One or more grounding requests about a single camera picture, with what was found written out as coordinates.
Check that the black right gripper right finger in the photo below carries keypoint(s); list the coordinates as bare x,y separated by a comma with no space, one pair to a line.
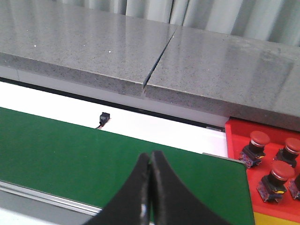
173,202

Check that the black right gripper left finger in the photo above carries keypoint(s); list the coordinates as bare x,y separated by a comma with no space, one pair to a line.
131,204

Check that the red mushroom push button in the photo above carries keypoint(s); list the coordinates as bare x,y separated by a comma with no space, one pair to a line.
253,153
289,152
271,187
294,187

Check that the green conveyor belt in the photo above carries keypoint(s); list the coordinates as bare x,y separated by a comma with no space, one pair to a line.
89,166

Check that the yellow plastic tray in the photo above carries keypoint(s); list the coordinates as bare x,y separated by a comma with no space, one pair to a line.
262,219

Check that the grey stone slab shelf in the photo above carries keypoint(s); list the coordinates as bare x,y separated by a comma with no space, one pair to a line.
182,72

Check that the grey curtain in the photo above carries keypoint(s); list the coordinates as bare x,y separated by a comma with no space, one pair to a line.
271,20

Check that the aluminium conveyor side rail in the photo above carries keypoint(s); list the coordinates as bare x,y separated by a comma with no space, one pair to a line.
49,199

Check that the black sensor with cable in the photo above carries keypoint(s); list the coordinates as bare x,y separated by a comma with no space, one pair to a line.
103,119

